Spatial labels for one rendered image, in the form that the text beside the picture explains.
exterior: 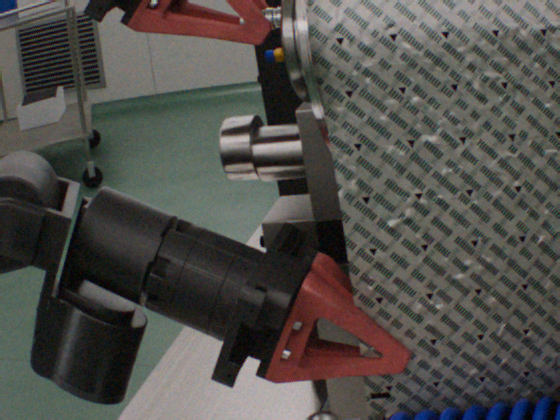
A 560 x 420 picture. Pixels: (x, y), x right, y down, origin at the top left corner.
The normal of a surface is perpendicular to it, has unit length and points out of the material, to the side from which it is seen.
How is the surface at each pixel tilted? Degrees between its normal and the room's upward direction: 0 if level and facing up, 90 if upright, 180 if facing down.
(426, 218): 90
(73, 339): 72
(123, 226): 46
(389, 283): 90
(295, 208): 0
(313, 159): 90
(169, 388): 0
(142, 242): 56
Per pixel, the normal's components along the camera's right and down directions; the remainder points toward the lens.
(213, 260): 0.12, -0.55
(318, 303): 0.11, 0.45
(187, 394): -0.16, -0.94
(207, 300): -0.18, 0.18
